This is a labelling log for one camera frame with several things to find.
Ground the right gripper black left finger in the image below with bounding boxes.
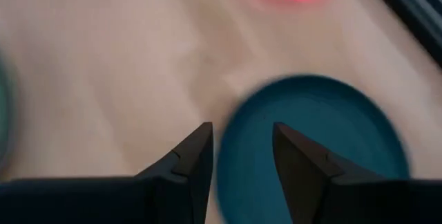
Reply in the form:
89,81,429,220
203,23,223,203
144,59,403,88
0,121,214,224

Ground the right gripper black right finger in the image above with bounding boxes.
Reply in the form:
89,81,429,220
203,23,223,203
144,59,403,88
272,122,442,224

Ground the blue plastic plate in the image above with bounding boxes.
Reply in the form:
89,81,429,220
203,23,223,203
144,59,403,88
215,74,412,224

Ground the green bowl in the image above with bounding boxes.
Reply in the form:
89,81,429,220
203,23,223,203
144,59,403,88
0,54,17,169

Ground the black table edge frame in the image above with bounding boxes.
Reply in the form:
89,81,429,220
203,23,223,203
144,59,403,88
364,0,442,68

